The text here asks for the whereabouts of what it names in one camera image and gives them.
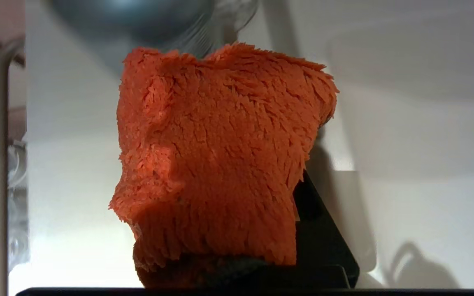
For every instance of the red microfibre cleaning cloth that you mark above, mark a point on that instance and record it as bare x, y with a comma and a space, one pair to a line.
220, 156

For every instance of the wrapped pack of water bottles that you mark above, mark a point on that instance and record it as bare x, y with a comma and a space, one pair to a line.
15, 230

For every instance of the dark green pump bottle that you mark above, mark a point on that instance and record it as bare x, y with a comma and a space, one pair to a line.
138, 16

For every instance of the white plastic cup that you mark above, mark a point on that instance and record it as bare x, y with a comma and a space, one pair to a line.
17, 164

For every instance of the clear bottle white label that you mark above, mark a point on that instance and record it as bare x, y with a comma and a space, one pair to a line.
237, 16

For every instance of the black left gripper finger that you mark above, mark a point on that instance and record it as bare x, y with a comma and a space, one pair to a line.
323, 246

